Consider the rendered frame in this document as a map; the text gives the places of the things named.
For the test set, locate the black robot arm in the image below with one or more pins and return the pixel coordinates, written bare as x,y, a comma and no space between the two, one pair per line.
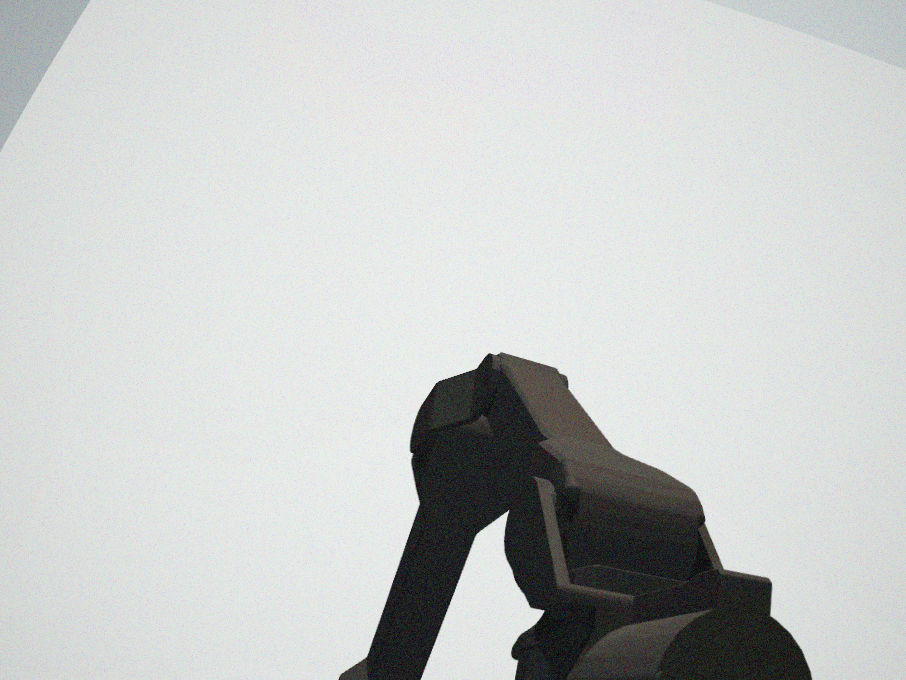
615,551

